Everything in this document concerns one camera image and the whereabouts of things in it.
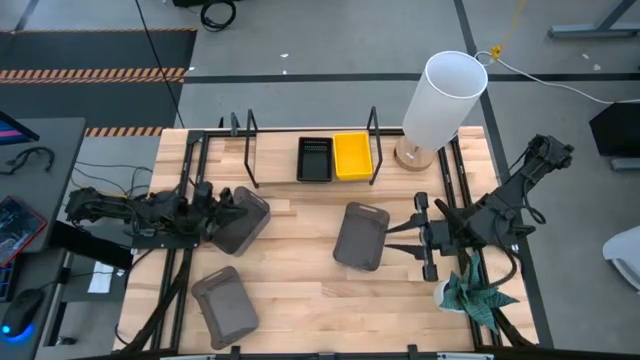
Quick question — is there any white cable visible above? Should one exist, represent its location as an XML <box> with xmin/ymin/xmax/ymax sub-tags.
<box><xmin>473</xmin><ymin>49</ymin><xmax>640</xmax><ymax>106</ymax></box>

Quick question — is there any red-edged tablet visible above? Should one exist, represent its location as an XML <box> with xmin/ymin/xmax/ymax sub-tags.
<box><xmin>0</xmin><ymin>195</ymin><xmax>47</xmax><ymax>269</ymax></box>

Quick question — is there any black computer mouse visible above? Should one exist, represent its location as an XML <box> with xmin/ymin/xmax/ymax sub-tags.
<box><xmin>1</xmin><ymin>288</ymin><xmax>45</xmax><ymax>339</ymax></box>

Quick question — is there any black cable bundle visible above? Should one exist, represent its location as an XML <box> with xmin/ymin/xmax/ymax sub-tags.
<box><xmin>114</xmin><ymin>249</ymin><xmax>194</xmax><ymax>354</ymax></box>

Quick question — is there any white chair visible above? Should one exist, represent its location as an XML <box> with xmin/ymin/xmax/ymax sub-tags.
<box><xmin>601</xmin><ymin>224</ymin><xmax>640</xmax><ymax>291</ymax></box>

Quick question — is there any yellow plastic basket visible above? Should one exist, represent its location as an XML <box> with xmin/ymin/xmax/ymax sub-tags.
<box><xmin>332</xmin><ymin>131</ymin><xmax>375</xmax><ymax>182</ymax></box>

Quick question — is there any black keyboard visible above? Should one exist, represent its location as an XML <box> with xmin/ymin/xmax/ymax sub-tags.
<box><xmin>0</xmin><ymin>259</ymin><xmax>19</xmax><ymax>304</ymax></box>

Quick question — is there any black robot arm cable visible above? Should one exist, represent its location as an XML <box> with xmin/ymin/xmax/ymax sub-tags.
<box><xmin>469</xmin><ymin>244</ymin><xmax>519</xmax><ymax>291</ymax></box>

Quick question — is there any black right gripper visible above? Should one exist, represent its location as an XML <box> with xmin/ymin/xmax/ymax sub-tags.
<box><xmin>384</xmin><ymin>191</ymin><xmax>472</xmax><ymax>282</ymax></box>

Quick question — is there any grey translucent plastic basket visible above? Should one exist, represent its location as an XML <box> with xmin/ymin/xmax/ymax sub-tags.
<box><xmin>332</xmin><ymin>201</ymin><xmax>391</xmax><ymax>273</ymax></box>
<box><xmin>190</xmin><ymin>265</ymin><xmax>260</xmax><ymax>351</ymax></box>
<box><xmin>212</xmin><ymin>185</ymin><xmax>272</xmax><ymax>258</ymax></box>

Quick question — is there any coiled black cable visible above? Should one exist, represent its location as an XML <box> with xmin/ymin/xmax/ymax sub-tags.
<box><xmin>199</xmin><ymin>0</ymin><xmax>237</xmax><ymax>32</ymax></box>

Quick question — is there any dark laptop screen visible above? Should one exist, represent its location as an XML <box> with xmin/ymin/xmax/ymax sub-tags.
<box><xmin>0</xmin><ymin>110</ymin><xmax>40</xmax><ymax>147</ymax></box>

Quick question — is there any white lamp with wooden base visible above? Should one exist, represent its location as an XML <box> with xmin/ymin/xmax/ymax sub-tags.
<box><xmin>393</xmin><ymin>49</ymin><xmax>489</xmax><ymax>173</ymax></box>

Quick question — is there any grey metal table leg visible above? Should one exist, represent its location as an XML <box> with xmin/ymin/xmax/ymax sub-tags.
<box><xmin>546</xmin><ymin>0</ymin><xmax>640</xmax><ymax>40</ymax></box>

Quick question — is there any white paper sheet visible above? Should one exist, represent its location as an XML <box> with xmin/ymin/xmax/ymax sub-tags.
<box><xmin>87</xmin><ymin>261</ymin><xmax>116</xmax><ymax>295</ymax></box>

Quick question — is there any black mat with hazard stripes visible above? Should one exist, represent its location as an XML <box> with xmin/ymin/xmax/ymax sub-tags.
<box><xmin>0</xmin><ymin>28</ymin><xmax>198</xmax><ymax>137</ymax></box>

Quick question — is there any thin black cable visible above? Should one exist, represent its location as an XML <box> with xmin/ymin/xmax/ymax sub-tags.
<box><xmin>133</xmin><ymin>0</ymin><xmax>186</xmax><ymax>130</ymax></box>

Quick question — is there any black flat box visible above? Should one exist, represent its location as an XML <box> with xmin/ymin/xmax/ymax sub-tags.
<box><xmin>588</xmin><ymin>99</ymin><xmax>640</xmax><ymax>160</ymax></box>

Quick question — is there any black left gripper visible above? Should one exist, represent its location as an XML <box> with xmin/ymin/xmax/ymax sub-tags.
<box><xmin>192</xmin><ymin>181</ymin><xmax>250</xmax><ymax>242</ymax></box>

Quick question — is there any green plant in white pot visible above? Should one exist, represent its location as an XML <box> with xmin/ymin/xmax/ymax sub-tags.
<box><xmin>432</xmin><ymin>250</ymin><xmax>520</xmax><ymax>334</ymax></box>

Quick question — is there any grey desk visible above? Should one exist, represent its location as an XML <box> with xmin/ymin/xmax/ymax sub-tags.
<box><xmin>0</xmin><ymin>117</ymin><xmax>87</xmax><ymax>360</ymax></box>

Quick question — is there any black perforated plastic basket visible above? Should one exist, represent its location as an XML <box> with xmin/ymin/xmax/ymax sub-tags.
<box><xmin>296</xmin><ymin>136</ymin><xmax>335</xmax><ymax>183</ymax></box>

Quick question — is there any wooden shelf with black frame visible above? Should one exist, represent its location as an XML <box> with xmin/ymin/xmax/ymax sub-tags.
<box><xmin>243</xmin><ymin>105</ymin><xmax>385</xmax><ymax>190</ymax></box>

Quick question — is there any black power box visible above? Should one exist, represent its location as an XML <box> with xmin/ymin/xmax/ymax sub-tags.
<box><xmin>52</xmin><ymin>219</ymin><xmax>135</xmax><ymax>271</ymax></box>

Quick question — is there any yellow cable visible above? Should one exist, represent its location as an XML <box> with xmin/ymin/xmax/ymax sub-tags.
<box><xmin>489</xmin><ymin>0</ymin><xmax>529</xmax><ymax>60</ymax></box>

